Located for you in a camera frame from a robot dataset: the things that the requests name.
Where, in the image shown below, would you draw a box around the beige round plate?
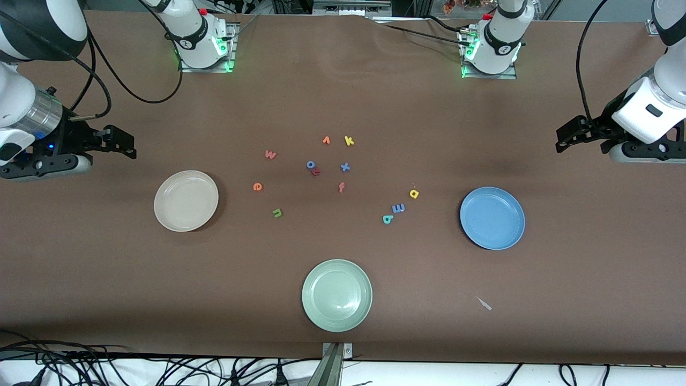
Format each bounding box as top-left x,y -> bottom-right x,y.
153,170 -> 220,233

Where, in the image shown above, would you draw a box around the blue round plate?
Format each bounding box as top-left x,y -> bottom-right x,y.
459,186 -> 526,251

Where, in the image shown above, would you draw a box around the orange flowers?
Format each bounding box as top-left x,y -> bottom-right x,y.
443,0 -> 484,13

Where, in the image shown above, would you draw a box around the brown table cover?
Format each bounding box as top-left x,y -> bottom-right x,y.
0,10 -> 686,366

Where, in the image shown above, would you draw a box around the pale green round plate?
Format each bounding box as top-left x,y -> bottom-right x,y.
301,259 -> 374,333

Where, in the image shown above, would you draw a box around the aluminium frame profile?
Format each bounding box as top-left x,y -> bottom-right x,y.
312,0 -> 393,17

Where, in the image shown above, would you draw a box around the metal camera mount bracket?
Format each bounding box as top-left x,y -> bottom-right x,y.
308,342 -> 354,386

